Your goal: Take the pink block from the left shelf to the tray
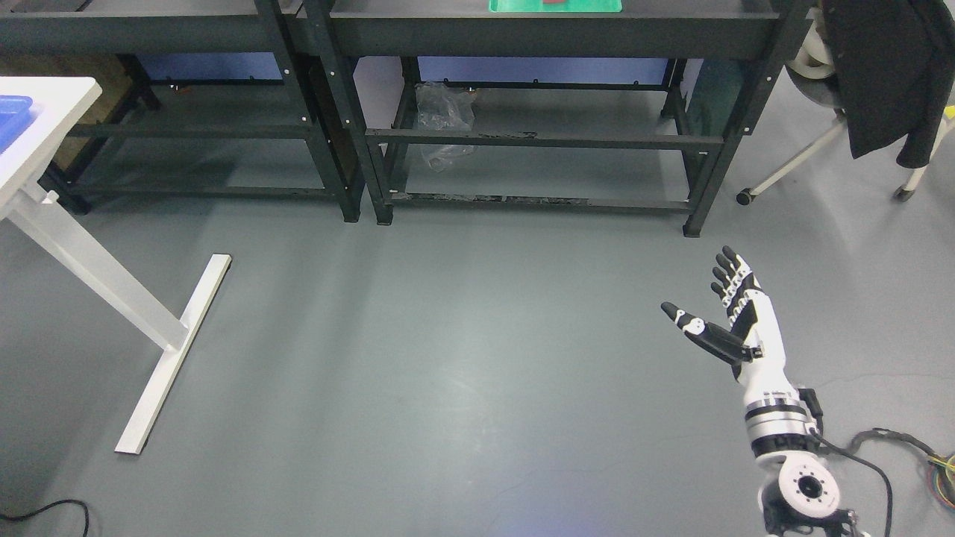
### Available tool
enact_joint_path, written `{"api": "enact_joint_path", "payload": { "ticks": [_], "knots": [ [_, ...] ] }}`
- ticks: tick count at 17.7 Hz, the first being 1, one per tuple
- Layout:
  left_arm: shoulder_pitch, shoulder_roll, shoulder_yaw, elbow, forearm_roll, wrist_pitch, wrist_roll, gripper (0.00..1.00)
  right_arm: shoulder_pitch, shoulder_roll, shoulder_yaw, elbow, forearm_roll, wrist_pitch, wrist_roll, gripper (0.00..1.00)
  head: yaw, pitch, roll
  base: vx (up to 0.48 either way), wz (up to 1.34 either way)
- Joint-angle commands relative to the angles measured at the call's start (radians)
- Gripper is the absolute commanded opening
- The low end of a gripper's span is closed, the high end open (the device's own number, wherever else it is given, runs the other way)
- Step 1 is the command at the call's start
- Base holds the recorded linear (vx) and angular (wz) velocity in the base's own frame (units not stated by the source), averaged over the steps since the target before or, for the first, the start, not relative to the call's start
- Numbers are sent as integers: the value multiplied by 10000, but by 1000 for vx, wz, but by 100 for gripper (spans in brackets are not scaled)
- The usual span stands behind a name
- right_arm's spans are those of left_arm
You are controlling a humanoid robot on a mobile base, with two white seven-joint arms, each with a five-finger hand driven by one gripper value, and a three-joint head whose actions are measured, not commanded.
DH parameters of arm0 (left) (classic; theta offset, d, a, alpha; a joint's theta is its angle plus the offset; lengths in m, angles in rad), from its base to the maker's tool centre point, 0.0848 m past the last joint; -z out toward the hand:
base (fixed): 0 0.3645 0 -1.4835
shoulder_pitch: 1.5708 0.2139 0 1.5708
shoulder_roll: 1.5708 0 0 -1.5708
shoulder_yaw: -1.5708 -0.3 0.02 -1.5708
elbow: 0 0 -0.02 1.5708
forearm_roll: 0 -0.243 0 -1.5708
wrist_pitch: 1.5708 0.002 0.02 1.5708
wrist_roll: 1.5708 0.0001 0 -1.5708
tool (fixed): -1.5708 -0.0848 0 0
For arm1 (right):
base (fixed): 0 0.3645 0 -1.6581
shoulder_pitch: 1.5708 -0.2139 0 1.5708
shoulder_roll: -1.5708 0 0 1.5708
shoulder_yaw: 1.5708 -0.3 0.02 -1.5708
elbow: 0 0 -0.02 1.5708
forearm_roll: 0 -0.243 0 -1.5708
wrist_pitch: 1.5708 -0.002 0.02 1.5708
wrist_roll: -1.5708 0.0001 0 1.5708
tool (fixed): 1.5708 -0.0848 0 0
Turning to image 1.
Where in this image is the green plastic tray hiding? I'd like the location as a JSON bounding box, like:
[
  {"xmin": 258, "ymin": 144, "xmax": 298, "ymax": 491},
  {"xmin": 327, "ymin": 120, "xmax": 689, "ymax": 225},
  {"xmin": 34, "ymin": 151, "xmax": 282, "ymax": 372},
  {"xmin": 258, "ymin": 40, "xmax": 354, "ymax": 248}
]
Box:
[{"xmin": 487, "ymin": 0, "xmax": 623, "ymax": 13}]

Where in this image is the black jacket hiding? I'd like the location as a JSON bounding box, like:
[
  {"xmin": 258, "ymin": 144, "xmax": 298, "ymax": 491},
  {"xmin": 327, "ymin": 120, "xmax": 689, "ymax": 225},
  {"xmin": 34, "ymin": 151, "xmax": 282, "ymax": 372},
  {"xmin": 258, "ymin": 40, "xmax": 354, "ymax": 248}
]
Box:
[{"xmin": 821, "ymin": 1, "xmax": 953, "ymax": 168}]

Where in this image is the blue plastic tray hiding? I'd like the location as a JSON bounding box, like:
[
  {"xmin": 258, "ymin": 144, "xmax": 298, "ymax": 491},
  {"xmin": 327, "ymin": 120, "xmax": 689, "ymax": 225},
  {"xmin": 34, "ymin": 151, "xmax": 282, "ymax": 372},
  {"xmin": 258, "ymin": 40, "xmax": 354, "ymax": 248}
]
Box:
[{"xmin": 0, "ymin": 95, "xmax": 34, "ymax": 153}]

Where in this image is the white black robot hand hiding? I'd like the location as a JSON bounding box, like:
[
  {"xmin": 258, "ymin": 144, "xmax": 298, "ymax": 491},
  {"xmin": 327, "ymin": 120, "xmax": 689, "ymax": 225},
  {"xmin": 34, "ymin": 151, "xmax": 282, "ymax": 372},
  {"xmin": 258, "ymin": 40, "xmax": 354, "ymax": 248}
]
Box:
[{"xmin": 661, "ymin": 247, "xmax": 798, "ymax": 405}]

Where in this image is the black metal shelf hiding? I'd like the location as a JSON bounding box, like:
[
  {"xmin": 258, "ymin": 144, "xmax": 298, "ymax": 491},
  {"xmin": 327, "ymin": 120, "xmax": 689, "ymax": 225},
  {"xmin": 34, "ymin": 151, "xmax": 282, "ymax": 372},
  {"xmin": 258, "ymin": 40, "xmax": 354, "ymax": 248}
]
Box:
[
  {"xmin": 301, "ymin": 1, "xmax": 812, "ymax": 237},
  {"xmin": 2, "ymin": 1, "xmax": 365, "ymax": 223}
]

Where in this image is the clear plastic bag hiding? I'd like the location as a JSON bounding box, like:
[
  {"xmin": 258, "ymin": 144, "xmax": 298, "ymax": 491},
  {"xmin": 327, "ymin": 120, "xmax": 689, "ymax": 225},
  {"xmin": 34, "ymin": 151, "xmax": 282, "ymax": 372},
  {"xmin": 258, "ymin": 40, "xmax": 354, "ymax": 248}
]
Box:
[{"xmin": 415, "ymin": 82, "xmax": 477, "ymax": 172}]

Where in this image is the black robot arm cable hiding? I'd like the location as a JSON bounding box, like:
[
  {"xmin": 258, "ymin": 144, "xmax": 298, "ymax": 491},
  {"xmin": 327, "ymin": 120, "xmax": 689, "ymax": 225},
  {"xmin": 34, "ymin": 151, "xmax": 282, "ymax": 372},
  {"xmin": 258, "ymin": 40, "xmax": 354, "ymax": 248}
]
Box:
[{"xmin": 813, "ymin": 427, "xmax": 955, "ymax": 537}]

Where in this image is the white chair with wheels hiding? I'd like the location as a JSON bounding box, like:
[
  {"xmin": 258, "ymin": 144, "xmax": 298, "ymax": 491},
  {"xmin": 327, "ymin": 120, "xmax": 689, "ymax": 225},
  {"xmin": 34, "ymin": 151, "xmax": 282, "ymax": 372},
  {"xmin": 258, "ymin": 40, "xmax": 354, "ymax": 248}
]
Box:
[{"xmin": 736, "ymin": 0, "xmax": 955, "ymax": 207}]

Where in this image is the black floor cable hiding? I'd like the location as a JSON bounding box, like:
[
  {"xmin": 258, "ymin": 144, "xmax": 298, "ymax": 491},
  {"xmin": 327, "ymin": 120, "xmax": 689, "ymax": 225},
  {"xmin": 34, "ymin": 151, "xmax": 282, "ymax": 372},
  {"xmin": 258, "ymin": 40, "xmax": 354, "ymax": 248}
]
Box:
[{"xmin": 0, "ymin": 500, "xmax": 90, "ymax": 537}]

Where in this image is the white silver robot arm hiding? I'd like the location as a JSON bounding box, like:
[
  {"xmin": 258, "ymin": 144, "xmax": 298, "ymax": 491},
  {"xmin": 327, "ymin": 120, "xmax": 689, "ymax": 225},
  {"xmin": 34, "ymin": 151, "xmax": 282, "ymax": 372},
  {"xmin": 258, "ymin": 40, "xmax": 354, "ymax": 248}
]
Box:
[{"xmin": 745, "ymin": 388, "xmax": 864, "ymax": 536}]

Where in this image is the white table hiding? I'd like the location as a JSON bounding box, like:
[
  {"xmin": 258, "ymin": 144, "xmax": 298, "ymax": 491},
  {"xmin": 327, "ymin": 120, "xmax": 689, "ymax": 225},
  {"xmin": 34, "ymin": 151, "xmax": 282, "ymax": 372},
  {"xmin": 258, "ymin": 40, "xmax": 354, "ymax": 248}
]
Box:
[{"xmin": 2, "ymin": 76, "xmax": 232, "ymax": 455}]

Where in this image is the black metal shelf left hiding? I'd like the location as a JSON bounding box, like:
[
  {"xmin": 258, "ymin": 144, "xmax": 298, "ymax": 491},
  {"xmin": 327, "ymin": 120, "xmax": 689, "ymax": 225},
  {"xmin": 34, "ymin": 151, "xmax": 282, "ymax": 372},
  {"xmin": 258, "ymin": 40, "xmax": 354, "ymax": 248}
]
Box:
[{"xmin": 2, "ymin": 1, "xmax": 365, "ymax": 223}]

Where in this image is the black metal shelf right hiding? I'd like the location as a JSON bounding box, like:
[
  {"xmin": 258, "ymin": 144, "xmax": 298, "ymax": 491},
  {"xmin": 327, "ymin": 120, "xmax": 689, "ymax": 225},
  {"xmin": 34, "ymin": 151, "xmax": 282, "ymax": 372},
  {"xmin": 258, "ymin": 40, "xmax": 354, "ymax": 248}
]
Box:
[{"xmin": 301, "ymin": 1, "xmax": 812, "ymax": 237}]

